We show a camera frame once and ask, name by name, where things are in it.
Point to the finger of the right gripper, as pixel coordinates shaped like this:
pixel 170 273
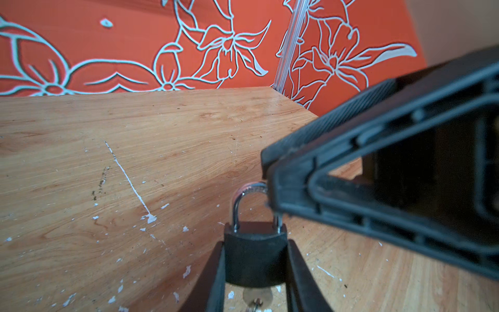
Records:
pixel 412 161

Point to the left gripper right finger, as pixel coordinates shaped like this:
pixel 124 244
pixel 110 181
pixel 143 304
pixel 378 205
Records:
pixel 303 293

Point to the small black padlock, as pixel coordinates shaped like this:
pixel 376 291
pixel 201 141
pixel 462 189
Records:
pixel 255 252

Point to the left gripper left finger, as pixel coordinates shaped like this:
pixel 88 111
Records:
pixel 209 291

